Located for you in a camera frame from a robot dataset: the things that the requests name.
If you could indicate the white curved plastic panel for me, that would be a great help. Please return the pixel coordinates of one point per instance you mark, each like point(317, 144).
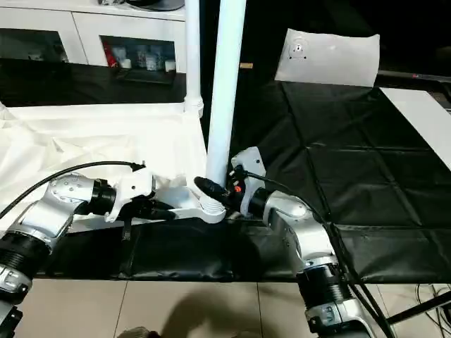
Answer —
point(331, 60)

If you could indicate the black padded mat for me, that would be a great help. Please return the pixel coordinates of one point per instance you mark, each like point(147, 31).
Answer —
point(352, 158)

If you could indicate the red bottle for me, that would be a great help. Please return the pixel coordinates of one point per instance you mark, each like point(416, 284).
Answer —
point(112, 56)

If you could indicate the white plastic table top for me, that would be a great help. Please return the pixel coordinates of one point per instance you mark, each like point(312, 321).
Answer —
point(88, 134)

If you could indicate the white flat board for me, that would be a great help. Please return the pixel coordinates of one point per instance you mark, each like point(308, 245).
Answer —
point(419, 119)

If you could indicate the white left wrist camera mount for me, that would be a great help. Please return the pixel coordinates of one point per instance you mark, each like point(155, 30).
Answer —
point(135, 186)

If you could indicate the dark left robot foot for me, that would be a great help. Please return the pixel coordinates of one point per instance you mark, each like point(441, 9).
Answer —
point(137, 332)

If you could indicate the white plastic table leg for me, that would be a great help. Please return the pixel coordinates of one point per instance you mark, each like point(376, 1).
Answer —
point(225, 88)
point(193, 53)

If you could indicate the white glass-door cabinet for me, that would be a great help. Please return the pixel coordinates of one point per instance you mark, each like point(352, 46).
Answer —
point(88, 24)

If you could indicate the black metal rod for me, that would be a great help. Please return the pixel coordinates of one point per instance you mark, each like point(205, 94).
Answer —
point(423, 306)

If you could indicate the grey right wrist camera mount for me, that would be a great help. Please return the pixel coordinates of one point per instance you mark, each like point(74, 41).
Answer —
point(252, 162)

